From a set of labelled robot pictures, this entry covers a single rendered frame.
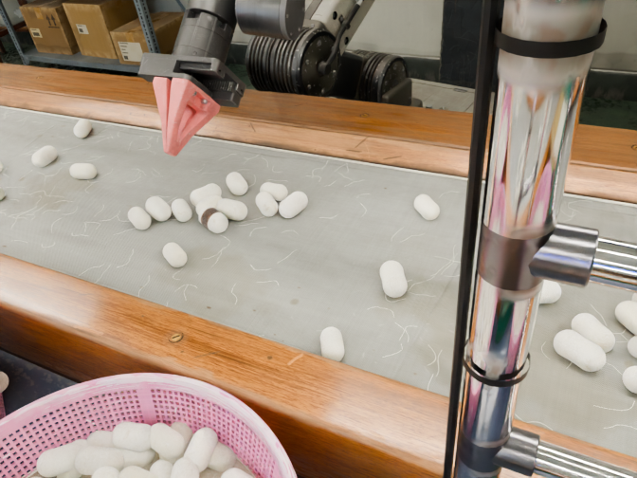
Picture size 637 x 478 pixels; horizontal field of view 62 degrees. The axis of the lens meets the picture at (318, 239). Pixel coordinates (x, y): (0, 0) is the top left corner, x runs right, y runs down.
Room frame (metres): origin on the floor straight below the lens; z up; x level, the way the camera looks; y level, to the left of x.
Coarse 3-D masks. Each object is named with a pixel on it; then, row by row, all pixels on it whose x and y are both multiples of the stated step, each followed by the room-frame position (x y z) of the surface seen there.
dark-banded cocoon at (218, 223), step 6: (204, 210) 0.48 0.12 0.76; (210, 216) 0.46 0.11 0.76; (216, 216) 0.46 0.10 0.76; (222, 216) 0.46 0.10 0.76; (210, 222) 0.46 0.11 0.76; (216, 222) 0.46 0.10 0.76; (222, 222) 0.46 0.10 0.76; (210, 228) 0.45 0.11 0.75; (216, 228) 0.45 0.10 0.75; (222, 228) 0.45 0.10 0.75
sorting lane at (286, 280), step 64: (0, 128) 0.81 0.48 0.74; (64, 128) 0.78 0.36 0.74; (128, 128) 0.75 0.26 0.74; (64, 192) 0.59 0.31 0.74; (128, 192) 0.57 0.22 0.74; (256, 192) 0.53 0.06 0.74; (320, 192) 0.51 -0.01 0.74; (384, 192) 0.50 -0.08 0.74; (448, 192) 0.48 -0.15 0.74; (64, 256) 0.45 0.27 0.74; (128, 256) 0.44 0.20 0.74; (192, 256) 0.43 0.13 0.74; (256, 256) 0.41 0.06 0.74; (320, 256) 0.40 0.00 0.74; (384, 256) 0.39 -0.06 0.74; (448, 256) 0.38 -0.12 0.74; (256, 320) 0.33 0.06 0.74; (320, 320) 0.32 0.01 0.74; (384, 320) 0.31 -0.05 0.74; (448, 320) 0.30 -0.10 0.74; (448, 384) 0.24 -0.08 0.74; (576, 384) 0.22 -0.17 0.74
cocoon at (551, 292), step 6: (546, 282) 0.31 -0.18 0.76; (552, 282) 0.31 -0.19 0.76; (546, 288) 0.30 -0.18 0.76; (552, 288) 0.30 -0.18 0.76; (558, 288) 0.30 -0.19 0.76; (546, 294) 0.30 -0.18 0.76; (552, 294) 0.30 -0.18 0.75; (558, 294) 0.30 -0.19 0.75; (540, 300) 0.30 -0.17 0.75; (546, 300) 0.30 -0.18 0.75; (552, 300) 0.30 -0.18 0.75
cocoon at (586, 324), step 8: (576, 320) 0.27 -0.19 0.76; (584, 320) 0.26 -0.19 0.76; (592, 320) 0.26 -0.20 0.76; (576, 328) 0.26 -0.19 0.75; (584, 328) 0.26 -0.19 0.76; (592, 328) 0.25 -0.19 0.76; (600, 328) 0.25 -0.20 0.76; (584, 336) 0.25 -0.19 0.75; (592, 336) 0.25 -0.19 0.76; (600, 336) 0.25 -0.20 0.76; (608, 336) 0.25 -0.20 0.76; (600, 344) 0.24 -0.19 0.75; (608, 344) 0.24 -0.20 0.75
